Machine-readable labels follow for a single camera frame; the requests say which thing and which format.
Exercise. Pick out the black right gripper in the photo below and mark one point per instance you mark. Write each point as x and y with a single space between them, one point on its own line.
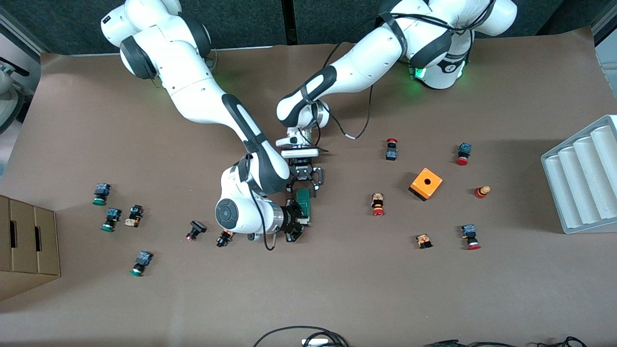
290 218

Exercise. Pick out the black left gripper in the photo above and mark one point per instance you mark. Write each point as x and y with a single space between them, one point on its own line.
302 173

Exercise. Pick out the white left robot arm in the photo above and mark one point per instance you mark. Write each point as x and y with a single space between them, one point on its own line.
366 62

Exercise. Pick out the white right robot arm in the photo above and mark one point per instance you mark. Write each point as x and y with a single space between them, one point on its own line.
193 91

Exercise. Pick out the brown paper table cover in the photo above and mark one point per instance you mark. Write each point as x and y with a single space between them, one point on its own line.
308 289

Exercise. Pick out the red pushbutton orange block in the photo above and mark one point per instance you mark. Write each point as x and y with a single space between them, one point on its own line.
377 200

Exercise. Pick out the black selector orange block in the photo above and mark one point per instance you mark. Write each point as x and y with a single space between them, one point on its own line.
222 239

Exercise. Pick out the red button blue block top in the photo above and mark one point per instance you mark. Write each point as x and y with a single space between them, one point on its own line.
391 154

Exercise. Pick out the black square pushbutton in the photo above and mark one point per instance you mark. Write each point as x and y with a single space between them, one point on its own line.
196 226

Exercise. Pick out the white plug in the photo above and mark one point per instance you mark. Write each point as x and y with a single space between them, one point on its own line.
315 343

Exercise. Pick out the orange black contact block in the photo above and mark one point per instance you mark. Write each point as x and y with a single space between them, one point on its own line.
423 240

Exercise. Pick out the green pushbutton blue block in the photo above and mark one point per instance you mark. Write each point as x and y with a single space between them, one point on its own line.
143 258
112 214
101 190

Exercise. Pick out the red pushbutton blue block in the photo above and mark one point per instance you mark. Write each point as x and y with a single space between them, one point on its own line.
464 149
468 231

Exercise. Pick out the brown cardboard box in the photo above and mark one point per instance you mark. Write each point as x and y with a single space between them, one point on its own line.
24 270

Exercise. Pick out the grey ribbed plastic tray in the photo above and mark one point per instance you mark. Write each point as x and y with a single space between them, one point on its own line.
583 193

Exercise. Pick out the grey white machine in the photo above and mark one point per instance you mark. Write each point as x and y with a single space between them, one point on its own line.
7 103

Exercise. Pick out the orange button enclosure box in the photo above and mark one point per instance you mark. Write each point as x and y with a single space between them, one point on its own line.
431 187

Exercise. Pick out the black vertical post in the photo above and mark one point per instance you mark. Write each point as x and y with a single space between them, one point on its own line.
288 21

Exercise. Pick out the black switch orange block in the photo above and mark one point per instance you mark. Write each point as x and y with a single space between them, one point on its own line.
135 212

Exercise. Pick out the grey metal frame rail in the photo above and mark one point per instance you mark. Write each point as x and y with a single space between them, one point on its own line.
19 33
608 53

